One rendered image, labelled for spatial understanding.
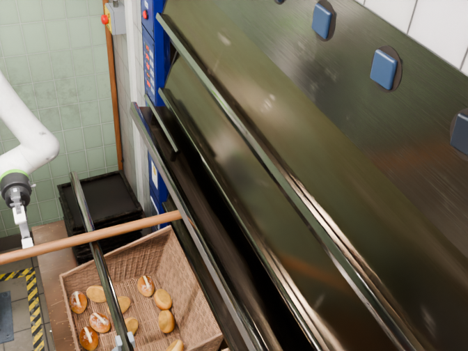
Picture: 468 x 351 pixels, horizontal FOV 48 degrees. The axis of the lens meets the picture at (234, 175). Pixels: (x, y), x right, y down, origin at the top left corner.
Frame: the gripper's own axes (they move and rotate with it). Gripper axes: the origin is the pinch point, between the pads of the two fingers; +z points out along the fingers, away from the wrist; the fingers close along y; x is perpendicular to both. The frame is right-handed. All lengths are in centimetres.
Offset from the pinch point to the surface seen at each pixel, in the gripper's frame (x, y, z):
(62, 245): -9.7, -0.2, 7.5
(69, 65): -33, 8, -117
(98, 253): -19.1, 2.3, 11.9
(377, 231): -55, -59, 79
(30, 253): -0.8, -0.2, 7.4
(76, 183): -19.1, 2.3, -22.1
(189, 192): -45, -21, 20
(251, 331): -41, -24, 68
